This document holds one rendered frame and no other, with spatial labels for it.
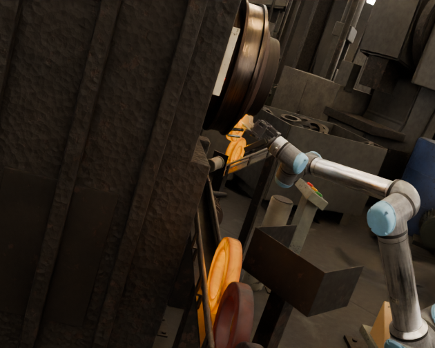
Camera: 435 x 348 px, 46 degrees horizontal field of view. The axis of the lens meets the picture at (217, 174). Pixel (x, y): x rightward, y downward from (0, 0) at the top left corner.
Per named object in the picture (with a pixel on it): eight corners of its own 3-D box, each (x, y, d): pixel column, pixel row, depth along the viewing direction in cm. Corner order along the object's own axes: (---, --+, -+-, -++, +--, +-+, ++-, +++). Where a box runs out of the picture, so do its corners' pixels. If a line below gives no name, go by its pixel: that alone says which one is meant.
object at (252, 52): (213, 144, 165) (259, -4, 153) (199, 116, 209) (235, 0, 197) (231, 150, 166) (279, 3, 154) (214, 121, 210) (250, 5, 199)
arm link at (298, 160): (294, 179, 228) (300, 166, 220) (272, 162, 231) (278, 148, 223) (306, 168, 233) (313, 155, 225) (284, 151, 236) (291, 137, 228)
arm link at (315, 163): (434, 184, 194) (308, 146, 247) (413, 197, 188) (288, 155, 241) (435, 210, 199) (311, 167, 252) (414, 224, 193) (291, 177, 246)
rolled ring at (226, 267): (241, 291, 112) (227, 288, 111) (215, 329, 124) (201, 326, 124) (244, 224, 125) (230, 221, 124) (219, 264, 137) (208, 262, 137)
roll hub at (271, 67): (246, 119, 173) (273, 37, 166) (233, 105, 200) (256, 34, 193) (262, 123, 174) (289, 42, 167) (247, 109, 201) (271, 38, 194)
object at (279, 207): (243, 288, 275) (275, 199, 262) (239, 277, 286) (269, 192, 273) (264, 293, 277) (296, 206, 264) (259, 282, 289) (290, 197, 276)
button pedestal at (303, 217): (268, 295, 276) (307, 190, 260) (259, 274, 299) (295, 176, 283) (295, 302, 279) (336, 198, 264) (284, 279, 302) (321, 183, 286)
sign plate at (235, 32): (212, 94, 136) (233, 26, 131) (202, 81, 161) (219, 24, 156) (220, 97, 136) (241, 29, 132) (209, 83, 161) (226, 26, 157)
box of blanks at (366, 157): (258, 213, 409) (291, 120, 390) (219, 175, 481) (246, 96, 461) (357, 228, 455) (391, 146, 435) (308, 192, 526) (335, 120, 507)
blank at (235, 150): (220, 159, 240) (226, 162, 239) (235, 130, 242) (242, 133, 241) (228, 170, 254) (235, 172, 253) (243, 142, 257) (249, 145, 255)
